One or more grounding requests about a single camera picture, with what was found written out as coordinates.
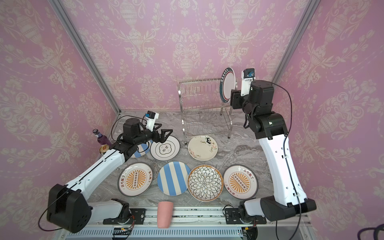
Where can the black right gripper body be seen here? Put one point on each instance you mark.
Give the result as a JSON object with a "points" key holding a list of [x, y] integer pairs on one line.
{"points": [[235, 99]]}

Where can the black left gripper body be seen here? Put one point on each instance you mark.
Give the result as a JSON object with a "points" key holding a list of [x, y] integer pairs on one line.
{"points": [[144, 136]]}

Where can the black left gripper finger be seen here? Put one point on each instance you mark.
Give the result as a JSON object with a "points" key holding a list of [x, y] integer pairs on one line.
{"points": [[159, 138], [163, 132]]}

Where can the green red rimmed white plate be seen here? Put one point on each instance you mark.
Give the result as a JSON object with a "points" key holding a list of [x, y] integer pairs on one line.
{"points": [[227, 84]]}

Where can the cream floral painted plate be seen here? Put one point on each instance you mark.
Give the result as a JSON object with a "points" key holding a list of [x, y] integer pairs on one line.
{"points": [[203, 148]]}

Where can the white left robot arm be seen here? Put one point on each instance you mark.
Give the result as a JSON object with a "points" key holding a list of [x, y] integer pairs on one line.
{"points": [[68, 206]]}

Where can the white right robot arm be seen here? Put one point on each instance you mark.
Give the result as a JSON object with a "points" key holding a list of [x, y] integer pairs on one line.
{"points": [[270, 129]]}

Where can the stainless steel dish rack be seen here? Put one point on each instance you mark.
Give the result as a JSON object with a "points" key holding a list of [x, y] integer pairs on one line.
{"points": [[202, 111]]}

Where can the blue cream striped plate rear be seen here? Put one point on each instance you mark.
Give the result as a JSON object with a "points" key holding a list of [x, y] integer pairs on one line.
{"points": [[142, 150]]}

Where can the blue cream striped plate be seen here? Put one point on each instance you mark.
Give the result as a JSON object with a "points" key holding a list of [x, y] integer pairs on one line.
{"points": [[142, 150], [172, 178]]}

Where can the purple drink bottle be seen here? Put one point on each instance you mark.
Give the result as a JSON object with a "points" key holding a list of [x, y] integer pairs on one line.
{"points": [[102, 139]]}

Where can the green drink can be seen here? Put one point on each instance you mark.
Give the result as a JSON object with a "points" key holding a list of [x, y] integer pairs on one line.
{"points": [[103, 149]]}

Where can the blue cream striped plate front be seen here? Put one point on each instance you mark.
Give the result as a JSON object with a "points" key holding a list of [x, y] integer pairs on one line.
{"points": [[172, 178]]}

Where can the orange sunburst plate left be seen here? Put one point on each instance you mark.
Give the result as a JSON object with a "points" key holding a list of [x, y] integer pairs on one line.
{"points": [[135, 179]]}

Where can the orange sunburst plate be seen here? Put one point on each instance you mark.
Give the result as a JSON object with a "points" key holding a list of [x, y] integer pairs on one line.
{"points": [[240, 182], [135, 179]]}

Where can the black white flower pattern plate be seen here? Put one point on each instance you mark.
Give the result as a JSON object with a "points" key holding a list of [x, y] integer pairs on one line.
{"points": [[205, 183]]}

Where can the pink cup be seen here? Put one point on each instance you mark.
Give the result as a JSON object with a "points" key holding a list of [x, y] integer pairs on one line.
{"points": [[164, 214]]}

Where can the orange sunburst plate right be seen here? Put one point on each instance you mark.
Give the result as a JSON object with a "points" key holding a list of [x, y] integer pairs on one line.
{"points": [[240, 182]]}

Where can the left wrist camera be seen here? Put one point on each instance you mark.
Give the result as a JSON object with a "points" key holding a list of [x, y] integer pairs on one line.
{"points": [[151, 118]]}

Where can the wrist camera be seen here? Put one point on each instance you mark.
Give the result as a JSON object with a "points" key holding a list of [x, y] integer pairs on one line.
{"points": [[151, 118], [248, 75]]}

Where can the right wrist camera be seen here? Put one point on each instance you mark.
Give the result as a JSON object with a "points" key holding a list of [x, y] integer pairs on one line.
{"points": [[248, 75]]}

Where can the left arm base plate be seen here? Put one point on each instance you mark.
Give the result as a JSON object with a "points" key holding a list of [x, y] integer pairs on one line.
{"points": [[132, 216]]}

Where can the aluminium front rail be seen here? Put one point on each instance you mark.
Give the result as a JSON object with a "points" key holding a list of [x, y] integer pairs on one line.
{"points": [[196, 223]]}

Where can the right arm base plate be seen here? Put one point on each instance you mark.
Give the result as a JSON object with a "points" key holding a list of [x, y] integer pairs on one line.
{"points": [[234, 216]]}

